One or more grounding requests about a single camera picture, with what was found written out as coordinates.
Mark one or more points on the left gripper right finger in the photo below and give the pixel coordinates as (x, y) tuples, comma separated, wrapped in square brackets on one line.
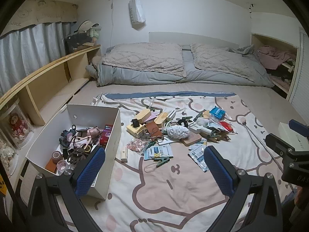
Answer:
[(264, 213)]

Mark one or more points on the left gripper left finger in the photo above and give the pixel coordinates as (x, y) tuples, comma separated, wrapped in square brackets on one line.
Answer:
[(44, 213)]

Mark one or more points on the green clothes peg with loop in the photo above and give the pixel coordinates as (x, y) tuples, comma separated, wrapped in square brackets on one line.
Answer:
[(158, 162)]

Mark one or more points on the blue white medicine sachet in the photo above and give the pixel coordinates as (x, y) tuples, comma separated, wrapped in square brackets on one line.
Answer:
[(155, 152)]

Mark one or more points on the metal back scratcher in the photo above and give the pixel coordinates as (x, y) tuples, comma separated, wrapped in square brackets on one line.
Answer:
[(244, 123)]

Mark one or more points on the pink tape roll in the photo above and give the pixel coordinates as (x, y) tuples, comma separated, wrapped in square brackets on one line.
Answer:
[(62, 166)]

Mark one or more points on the brown tape roll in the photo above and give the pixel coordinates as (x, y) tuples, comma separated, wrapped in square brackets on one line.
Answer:
[(56, 157)]

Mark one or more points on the black hair claw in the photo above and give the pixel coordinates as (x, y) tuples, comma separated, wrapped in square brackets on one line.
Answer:
[(76, 156)]

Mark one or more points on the white dress doll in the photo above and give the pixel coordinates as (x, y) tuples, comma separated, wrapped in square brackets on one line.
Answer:
[(7, 157)]

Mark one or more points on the red snack packet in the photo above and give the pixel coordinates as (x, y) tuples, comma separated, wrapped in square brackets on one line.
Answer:
[(227, 126)]

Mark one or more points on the blue wipes packet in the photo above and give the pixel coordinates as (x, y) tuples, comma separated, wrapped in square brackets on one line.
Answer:
[(217, 112)]

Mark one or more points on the red dress doll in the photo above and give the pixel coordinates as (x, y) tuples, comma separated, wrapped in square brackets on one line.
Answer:
[(18, 126)]

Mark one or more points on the white shoe box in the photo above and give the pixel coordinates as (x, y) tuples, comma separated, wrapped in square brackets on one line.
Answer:
[(79, 126)]

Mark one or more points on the red cigarette box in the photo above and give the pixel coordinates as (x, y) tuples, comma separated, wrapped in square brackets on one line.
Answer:
[(105, 135)]

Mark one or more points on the small cream carton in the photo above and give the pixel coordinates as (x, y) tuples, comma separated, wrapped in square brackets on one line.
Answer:
[(124, 155)]

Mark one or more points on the cluttered wardrobe niche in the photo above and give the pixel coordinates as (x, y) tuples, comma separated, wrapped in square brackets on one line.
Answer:
[(279, 58)]

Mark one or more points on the pink wooden block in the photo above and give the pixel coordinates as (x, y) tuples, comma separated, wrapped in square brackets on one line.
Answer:
[(191, 139)]

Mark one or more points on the wooden bedside shelf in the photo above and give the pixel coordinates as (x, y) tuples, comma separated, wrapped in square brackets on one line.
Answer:
[(41, 94)]

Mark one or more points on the pink beads bag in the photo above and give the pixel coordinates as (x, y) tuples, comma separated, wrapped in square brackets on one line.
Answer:
[(136, 145)]

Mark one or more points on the grey folded duvet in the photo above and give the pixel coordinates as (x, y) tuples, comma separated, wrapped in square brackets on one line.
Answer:
[(169, 63)]

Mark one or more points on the white crochet yarn ball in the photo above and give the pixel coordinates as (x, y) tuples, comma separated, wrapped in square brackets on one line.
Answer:
[(177, 132)]

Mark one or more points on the yellow gold box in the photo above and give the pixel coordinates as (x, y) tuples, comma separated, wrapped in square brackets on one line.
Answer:
[(137, 132)]

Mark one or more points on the cartoon bear blanket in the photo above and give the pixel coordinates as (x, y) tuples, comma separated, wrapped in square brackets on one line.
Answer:
[(178, 196)]

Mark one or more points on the black small cube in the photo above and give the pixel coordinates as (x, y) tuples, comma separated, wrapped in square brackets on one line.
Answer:
[(135, 123)]

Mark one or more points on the white adapter block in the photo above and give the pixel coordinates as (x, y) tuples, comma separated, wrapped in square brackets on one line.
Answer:
[(171, 115)]

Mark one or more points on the brown leather pouch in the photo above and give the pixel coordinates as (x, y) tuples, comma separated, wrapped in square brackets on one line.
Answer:
[(153, 130)]

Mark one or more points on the beige wooden box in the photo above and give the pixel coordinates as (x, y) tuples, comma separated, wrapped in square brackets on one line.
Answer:
[(143, 115)]

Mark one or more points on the tan wooden case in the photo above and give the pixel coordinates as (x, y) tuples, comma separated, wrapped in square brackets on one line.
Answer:
[(160, 119)]

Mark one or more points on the grey curtain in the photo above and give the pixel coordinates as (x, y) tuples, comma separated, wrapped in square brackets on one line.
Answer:
[(25, 51)]

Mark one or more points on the black bag on shelf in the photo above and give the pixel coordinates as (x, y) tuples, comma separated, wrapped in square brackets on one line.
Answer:
[(78, 41)]

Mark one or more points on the white cap on shelf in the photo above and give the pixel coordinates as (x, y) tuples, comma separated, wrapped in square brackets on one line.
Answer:
[(85, 26)]

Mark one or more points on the white hanging bag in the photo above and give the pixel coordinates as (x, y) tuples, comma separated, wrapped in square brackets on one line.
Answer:
[(136, 12)]

